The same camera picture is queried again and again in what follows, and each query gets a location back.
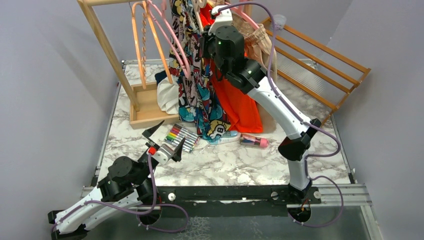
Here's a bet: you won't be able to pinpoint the light blue toy case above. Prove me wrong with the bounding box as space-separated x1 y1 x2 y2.
207 130 241 146

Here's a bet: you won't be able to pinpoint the beige shorts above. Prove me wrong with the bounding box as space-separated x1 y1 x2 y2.
231 23 278 134

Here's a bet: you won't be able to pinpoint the pack of coloured markers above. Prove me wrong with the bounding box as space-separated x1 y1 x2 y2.
164 124 200 153

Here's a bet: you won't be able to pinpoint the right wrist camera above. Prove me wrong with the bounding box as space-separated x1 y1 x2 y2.
208 5 233 36

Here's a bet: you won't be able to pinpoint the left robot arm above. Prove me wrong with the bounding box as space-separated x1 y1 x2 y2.
48 123 189 240

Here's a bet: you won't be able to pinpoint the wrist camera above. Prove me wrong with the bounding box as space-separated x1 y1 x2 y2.
208 5 233 36
147 144 174 165

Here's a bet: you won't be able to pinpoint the pink white navy garment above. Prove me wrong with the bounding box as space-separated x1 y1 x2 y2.
154 70 179 115

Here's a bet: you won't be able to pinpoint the wooden clothes rack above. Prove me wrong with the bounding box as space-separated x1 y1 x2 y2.
76 0 254 130

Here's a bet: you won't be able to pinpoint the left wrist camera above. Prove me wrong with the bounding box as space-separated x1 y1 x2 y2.
147 144 174 165

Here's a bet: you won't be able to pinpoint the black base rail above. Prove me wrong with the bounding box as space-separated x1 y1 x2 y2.
153 185 322 218

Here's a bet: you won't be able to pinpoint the wooden slatted shelf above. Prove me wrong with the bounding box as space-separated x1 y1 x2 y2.
262 18 371 124

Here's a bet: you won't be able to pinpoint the orange shorts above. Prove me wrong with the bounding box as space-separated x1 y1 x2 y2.
209 7 275 134

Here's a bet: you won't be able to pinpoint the cream hanger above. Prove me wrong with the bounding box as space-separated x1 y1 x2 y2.
187 0 208 25

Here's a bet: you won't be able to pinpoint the pink hanger right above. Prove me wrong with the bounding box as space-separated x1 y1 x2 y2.
230 0 259 31

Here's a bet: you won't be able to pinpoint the comic print shorts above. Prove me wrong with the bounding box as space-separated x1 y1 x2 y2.
168 0 231 142

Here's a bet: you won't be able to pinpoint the clear plastic cup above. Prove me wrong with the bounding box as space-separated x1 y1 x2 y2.
272 14 287 31

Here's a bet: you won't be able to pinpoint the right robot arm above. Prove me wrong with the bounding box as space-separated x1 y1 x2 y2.
199 25 321 204

